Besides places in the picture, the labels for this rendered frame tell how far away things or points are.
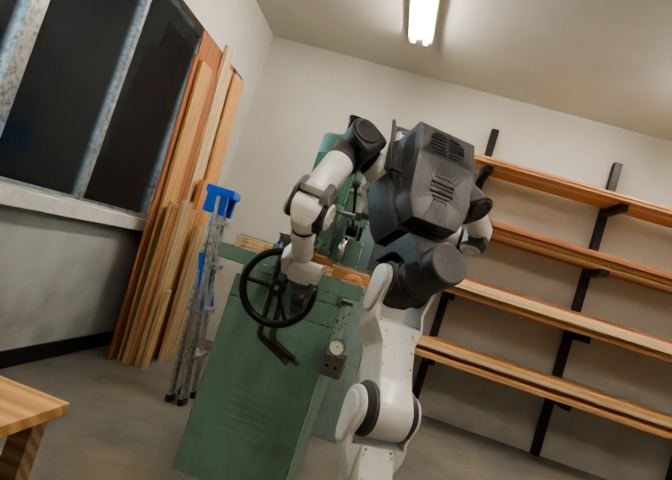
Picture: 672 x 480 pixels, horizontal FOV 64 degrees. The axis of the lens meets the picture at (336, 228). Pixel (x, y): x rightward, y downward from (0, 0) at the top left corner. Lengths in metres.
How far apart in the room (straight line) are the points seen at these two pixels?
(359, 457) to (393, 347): 0.29
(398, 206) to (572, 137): 3.47
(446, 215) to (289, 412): 1.05
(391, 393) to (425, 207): 0.51
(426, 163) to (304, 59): 3.52
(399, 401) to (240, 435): 0.94
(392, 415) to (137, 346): 2.32
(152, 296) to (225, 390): 1.37
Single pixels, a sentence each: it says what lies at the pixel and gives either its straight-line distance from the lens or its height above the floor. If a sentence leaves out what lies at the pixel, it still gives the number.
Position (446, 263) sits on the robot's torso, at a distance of 1.41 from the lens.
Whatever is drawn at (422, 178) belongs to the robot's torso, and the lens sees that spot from 1.53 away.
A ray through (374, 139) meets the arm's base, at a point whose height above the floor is 1.34.
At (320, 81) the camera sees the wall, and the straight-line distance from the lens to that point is 4.89.
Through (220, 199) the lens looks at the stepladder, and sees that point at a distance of 2.99.
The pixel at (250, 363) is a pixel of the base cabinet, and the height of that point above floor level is 0.48.
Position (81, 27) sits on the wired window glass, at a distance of 2.93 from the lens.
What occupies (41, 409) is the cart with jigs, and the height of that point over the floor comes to 0.53.
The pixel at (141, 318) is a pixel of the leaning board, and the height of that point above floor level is 0.29.
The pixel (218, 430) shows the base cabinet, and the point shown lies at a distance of 2.29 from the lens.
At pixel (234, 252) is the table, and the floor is 0.87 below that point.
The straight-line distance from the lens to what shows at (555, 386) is 4.26.
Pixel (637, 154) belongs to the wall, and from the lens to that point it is 5.04.
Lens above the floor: 0.96
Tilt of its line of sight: 3 degrees up
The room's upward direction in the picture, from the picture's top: 18 degrees clockwise
